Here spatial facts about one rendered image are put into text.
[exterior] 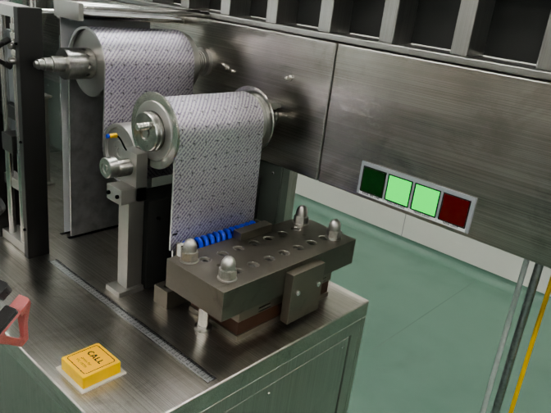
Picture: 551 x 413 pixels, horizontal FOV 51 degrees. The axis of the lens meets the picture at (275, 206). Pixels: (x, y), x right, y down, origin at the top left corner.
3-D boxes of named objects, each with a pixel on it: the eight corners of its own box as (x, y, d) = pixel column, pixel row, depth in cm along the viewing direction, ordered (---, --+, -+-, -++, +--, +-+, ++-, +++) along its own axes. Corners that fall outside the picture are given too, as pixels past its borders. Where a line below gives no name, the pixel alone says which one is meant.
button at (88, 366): (61, 369, 96) (60, 356, 95) (98, 353, 101) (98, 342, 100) (83, 390, 91) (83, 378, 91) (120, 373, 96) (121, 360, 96)
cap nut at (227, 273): (212, 277, 104) (214, 255, 103) (227, 271, 107) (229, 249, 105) (226, 285, 102) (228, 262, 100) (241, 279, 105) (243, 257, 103)
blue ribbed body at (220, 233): (176, 254, 116) (177, 238, 114) (251, 230, 131) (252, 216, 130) (187, 260, 114) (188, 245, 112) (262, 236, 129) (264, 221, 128)
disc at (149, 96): (129, 157, 117) (131, 84, 111) (132, 157, 117) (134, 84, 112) (175, 179, 108) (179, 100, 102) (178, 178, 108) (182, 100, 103)
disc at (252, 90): (223, 143, 135) (228, 79, 130) (225, 142, 135) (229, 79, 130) (268, 160, 126) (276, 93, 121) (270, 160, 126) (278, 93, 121)
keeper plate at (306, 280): (279, 320, 115) (285, 271, 112) (311, 305, 123) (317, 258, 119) (289, 325, 114) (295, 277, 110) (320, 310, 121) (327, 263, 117)
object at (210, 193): (168, 250, 115) (173, 161, 108) (251, 224, 131) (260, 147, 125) (170, 251, 114) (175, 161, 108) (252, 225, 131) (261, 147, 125)
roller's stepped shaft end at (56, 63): (30, 70, 115) (29, 54, 114) (58, 70, 120) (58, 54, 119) (38, 74, 114) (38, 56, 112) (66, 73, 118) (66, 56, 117)
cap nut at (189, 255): (175, 259, 109) (176, 237, 108) (190, 254, 112) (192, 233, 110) (188, 266, 107) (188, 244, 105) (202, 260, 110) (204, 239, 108)
